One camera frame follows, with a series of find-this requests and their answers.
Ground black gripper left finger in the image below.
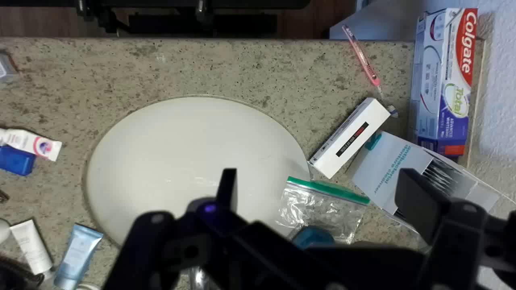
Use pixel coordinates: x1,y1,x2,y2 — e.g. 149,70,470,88
104,168,255,290

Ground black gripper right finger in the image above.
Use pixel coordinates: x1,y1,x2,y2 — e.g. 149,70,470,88
395,168,489,290

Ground clear plastic packaging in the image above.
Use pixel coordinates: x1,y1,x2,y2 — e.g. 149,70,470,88
421,150,516,216

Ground white oval sink basin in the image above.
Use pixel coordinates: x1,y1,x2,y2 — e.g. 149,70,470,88
86,96,313,249

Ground white denture cleanser box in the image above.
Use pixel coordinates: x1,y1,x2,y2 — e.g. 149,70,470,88
352,131,441,216

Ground zip bag with green seal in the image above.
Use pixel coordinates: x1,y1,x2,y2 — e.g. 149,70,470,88
273,176,371,247

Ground white tissue box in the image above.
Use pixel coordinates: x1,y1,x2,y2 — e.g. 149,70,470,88
410,7,481,158

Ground blue mouthwash bottle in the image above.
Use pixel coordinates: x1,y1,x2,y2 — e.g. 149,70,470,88
292,224,337,252

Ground white box with black stripe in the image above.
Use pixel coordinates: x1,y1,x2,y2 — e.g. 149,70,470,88
307,96,394,181

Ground pink toothbrush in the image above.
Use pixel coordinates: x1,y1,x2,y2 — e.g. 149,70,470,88
342,25,386,99

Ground light blue tube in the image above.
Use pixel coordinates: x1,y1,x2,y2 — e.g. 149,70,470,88
54,223,105,290

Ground white tube with red print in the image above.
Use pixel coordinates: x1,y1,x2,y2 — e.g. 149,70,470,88
0,128,63,163

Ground plain white tube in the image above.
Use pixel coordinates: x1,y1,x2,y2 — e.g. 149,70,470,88
8,218,55,276

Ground small blue container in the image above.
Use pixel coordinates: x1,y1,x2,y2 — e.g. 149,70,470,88
0,146,39,178

